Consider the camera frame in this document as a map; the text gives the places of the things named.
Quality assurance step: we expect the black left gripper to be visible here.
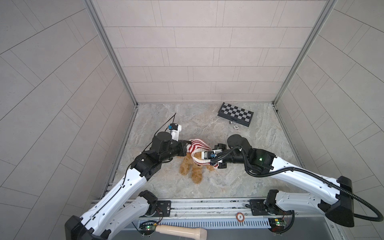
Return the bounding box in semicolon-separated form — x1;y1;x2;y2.
157;140;192;164

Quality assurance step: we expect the red white striped knit sweater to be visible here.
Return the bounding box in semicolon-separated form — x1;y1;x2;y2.
183;139;219;168

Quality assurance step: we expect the brown teddy bear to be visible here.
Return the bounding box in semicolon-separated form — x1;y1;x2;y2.
179;153;215;185

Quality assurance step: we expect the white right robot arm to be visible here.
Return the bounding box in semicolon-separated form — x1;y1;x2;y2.
202;135;355;228

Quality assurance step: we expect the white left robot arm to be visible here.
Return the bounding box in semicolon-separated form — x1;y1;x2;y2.
65;132;190;240

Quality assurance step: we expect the folded black chess board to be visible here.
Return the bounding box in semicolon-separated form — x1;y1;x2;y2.
218;103;254;127

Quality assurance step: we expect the round red sticker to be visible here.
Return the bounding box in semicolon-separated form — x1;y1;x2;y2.
236;212;245;223

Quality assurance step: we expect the right green circuit board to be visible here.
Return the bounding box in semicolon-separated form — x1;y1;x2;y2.
268;218;287;233

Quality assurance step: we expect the green circuit board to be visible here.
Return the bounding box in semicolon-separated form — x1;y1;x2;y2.
139;221;158;236
268;218;287;233

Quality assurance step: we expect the left green circuit board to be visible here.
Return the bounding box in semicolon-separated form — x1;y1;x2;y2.
139;221;158;236

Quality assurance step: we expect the aluminium corner profile left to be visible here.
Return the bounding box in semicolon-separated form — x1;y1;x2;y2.
83;0;138;108

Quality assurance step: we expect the aluminium corner profile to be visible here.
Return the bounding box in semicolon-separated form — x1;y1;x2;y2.
83;0;138;108
272;0;338;107

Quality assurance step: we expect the aluminium corner profile right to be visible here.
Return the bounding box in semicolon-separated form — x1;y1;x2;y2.
272;0;338;107

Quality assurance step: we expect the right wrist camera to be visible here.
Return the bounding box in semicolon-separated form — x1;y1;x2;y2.
201;151;217;160

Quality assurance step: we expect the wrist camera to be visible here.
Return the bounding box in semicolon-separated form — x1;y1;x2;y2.
201;151;217;160
168;123;182;141

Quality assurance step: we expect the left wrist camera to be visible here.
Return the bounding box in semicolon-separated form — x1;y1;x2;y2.
168;123;182;141

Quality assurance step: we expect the thin black camera cable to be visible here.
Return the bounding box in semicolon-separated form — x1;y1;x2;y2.
119;113;177;187

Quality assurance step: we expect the black corrugated cable conduit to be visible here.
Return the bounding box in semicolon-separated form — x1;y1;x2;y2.
209;146;384;223

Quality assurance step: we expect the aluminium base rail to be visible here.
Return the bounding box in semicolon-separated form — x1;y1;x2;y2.
122;193;336;230

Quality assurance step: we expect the beige wooden handle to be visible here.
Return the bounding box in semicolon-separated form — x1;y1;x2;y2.
155;225;208;240

